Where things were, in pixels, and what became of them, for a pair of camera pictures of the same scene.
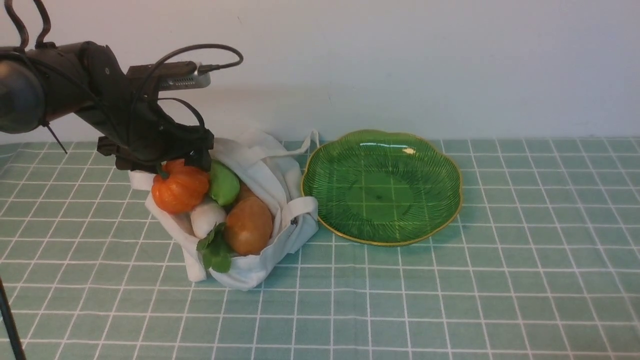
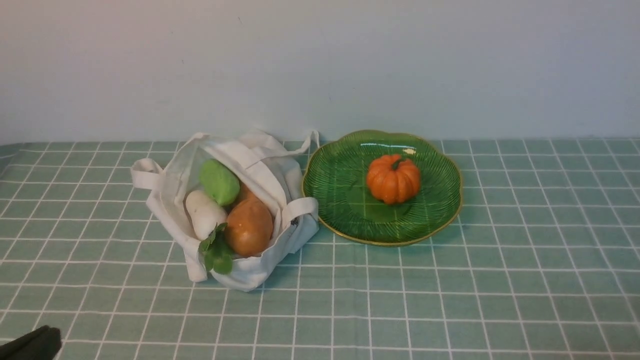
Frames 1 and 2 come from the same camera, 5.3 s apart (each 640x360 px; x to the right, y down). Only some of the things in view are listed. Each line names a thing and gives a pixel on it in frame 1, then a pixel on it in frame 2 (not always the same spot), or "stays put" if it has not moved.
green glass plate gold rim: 382,188 stays put
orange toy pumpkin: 179,188 to 392,180
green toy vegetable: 224,184 stays put
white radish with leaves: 207,221 stays put
